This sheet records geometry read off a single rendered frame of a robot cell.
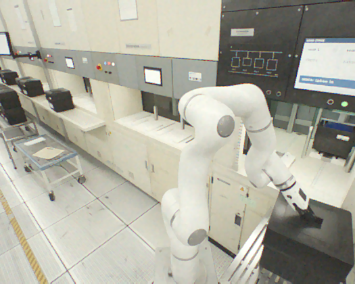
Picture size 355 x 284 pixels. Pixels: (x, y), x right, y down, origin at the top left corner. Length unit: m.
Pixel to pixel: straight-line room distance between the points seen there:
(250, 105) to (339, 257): 0.63
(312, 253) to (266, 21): 0.99
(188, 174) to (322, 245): 0.59
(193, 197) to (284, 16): 0.87
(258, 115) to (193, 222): 0.39
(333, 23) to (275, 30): 0.22
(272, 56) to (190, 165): 0.74
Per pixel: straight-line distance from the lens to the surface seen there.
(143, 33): 1.75
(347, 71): 1.12
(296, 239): 0.99
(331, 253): 1.01
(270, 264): 1.14
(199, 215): 0.72
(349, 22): 1.11
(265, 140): 0.78
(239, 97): 0.66
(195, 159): 0.63
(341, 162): 1.82
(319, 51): 1.13
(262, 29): 1.20
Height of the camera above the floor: 1.73
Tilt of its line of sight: 28 degrees down
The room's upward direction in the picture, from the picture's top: 2 degrees counter-clockwise
